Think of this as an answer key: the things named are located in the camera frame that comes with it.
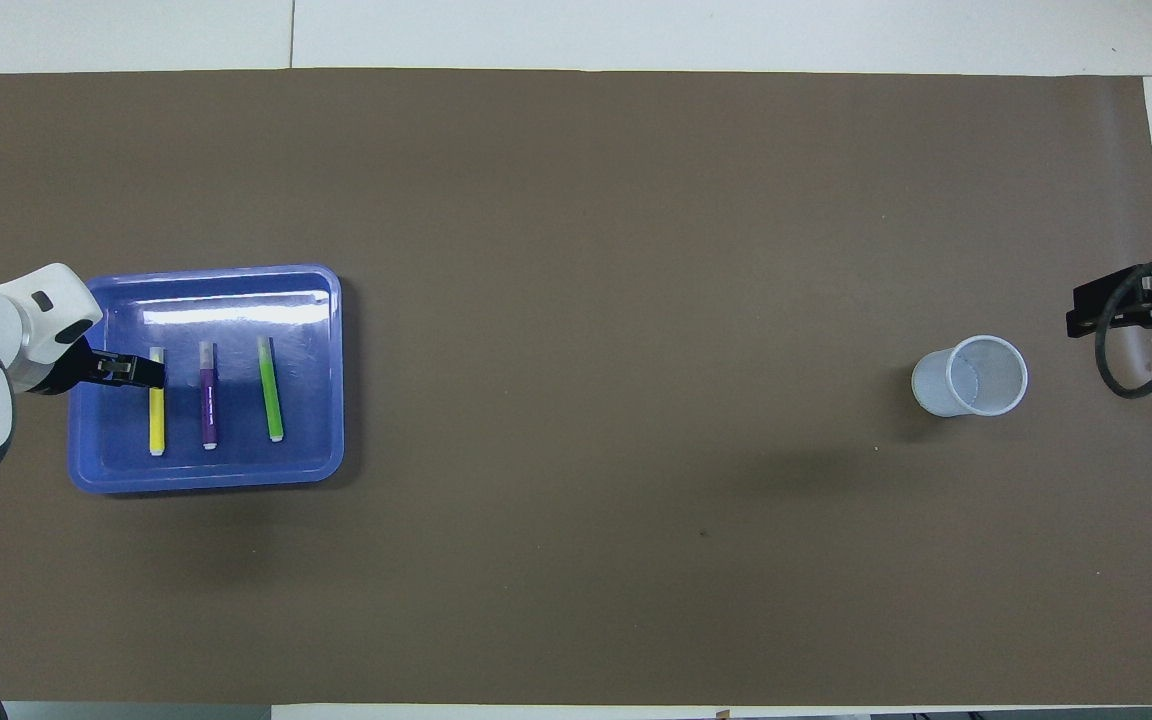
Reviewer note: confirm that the yellow marker pen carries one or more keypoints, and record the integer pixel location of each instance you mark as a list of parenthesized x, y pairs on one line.
[(157, 420)]

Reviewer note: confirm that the translucent plastic cup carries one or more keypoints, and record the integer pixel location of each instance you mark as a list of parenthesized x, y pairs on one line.
[(936, 385)]

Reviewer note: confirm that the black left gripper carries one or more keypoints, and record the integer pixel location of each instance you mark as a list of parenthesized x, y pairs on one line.
[(81, 370)]

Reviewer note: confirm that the green marker pen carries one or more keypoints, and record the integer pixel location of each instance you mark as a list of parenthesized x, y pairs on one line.
[(271, 390)]

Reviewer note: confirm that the brown table mat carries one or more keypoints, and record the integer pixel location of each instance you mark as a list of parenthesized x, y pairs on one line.
[(576, 300)]

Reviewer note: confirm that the purple marker pen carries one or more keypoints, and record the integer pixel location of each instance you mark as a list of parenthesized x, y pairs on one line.
[(208, 395)]

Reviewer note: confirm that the blue plastic tray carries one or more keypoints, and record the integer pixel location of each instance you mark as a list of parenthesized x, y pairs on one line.
[(316, 440)]

